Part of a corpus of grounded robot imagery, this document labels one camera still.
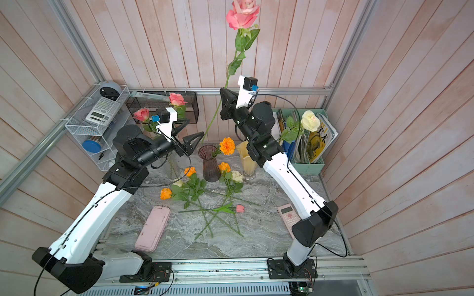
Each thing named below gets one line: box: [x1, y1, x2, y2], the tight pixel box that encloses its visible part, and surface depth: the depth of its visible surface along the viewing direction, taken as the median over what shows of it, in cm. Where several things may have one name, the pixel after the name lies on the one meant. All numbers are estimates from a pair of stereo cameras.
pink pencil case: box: [134, 205, 171, 253], surface depth 84 cm
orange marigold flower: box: [219, 136, 236, 156], surface depth 76 cm
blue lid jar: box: [82, 139, 102, 153], surface depth 78 cm
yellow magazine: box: [307, 112, 339, 164], surface depth 100 cm
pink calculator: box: [277, 202, 302, 240], surface depth 90 cm
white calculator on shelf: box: [85, 96, 121, 127], surface depth 79 cm
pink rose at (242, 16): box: [201, 0, 261, 145], surface depth 45 cm
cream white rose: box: [279, 109, 321, 144], surface depth 71 cm
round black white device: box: [99, 80, 122, 102], surface depth 83 cm
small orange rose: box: [183, 166, 197, 177], surface depth 103 cm
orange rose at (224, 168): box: [217, 161, 232, 174], surface depth 105 cm
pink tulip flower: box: [177, 203, 246, 214], surface depth 92 cm
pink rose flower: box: [133, 107, 159, 133], surface depth 84 cm
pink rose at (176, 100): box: [169, 92, 188, 120], surface depth 80 cm
